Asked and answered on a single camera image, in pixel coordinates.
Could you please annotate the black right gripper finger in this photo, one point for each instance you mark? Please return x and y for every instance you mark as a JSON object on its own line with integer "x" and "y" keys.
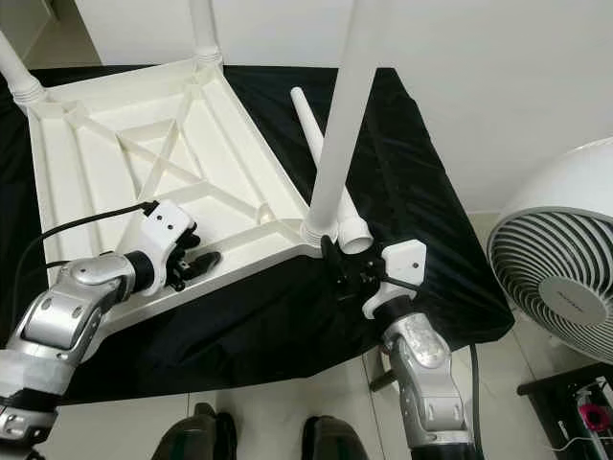
{"x": 331, "y": 257}

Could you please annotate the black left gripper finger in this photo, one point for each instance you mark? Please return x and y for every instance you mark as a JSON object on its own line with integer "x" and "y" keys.
{"x": 203, "y": 264}
{"x": 192, "y": 234}

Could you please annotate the white plastic table top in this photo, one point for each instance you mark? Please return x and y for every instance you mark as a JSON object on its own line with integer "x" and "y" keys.
{"x": 115, "y": 172}

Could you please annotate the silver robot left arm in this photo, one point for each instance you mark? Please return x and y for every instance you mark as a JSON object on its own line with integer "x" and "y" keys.
{"x": 67, "y": 316}

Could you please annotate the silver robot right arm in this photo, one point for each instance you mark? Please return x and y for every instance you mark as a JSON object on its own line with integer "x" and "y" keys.
{"x": 421, "y": 374}

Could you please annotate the black tablecloth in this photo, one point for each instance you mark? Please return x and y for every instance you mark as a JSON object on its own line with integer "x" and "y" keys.
{"x": 249, "y": 335}

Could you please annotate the black slanted table leg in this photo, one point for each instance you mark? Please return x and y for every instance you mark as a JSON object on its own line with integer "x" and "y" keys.
{"x": 381, "y": 380}

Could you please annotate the dark robot right foot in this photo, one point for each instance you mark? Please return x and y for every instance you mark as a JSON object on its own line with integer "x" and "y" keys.
{"x": 337, "y": 443}

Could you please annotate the dark robot foot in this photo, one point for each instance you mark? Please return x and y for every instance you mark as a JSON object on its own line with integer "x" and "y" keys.
{"x": 196, "y": 436}
{"x": 337, "y": 443}

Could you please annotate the dark robot left foot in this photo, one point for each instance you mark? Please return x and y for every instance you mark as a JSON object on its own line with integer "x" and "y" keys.
{"x": 196, "y": 436}

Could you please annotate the white round floor fan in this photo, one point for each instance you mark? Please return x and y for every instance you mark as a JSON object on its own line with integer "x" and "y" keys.
{"x": 556, "y": 268}

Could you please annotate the black floor stand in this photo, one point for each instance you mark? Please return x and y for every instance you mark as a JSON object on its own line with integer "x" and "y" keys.
{"x": 560, "y": 412}

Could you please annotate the pink round reel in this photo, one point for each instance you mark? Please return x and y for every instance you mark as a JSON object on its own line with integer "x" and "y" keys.
{"x": 592, "y": 417}

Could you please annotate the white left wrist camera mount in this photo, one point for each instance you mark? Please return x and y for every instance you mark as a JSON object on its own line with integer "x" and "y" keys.
{"x": 168, "y": 225}

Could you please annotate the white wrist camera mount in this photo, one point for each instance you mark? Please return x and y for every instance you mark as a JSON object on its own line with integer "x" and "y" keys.
{"x": 168, "y": 225}
{"x": 404, "y": 261}

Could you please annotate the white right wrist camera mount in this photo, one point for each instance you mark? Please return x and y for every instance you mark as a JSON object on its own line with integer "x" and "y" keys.
{"x": 404, "y": 261}

